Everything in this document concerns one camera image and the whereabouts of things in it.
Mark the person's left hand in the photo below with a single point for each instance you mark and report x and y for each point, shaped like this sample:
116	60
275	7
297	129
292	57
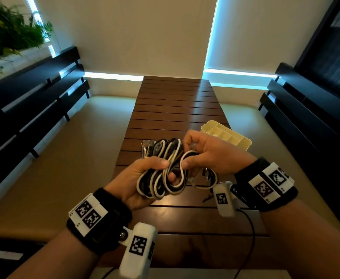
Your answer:
127	184

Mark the person's right hand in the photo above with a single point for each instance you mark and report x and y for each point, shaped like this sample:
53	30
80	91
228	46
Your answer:
219	155

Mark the person's right thumb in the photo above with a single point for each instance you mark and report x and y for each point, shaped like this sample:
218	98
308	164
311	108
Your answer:
190	163

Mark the person's left thumb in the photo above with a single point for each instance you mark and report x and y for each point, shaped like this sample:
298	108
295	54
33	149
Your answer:
155	164

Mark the person's left forearm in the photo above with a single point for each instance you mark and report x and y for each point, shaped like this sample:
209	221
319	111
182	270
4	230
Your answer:
59	258

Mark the person's right forearm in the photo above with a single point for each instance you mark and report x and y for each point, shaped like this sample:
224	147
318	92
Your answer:
306	244

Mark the clear plastic bag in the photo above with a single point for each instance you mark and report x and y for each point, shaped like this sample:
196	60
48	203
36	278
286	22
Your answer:
197	177

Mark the clear plastic packets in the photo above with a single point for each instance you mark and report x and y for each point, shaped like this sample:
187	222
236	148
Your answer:
146	148

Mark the cream plastic organizer tray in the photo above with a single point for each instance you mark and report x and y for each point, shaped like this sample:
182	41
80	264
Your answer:
226	135

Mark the black wristband with marker tags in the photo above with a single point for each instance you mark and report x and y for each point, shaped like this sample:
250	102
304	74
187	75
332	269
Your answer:
111	213
248	177

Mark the cream roller blind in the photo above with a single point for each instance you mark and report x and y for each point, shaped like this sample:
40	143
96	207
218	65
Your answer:
263	31
129	34

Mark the black object with white label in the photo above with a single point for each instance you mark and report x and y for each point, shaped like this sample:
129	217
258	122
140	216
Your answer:
10	255

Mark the green plants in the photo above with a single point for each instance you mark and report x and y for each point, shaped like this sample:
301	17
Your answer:
7	31

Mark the white wrist camera with marker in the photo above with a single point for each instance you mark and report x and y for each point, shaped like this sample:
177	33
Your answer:
138	252
224	200

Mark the dark window frame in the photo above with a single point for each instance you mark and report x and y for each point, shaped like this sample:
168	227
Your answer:
332	49

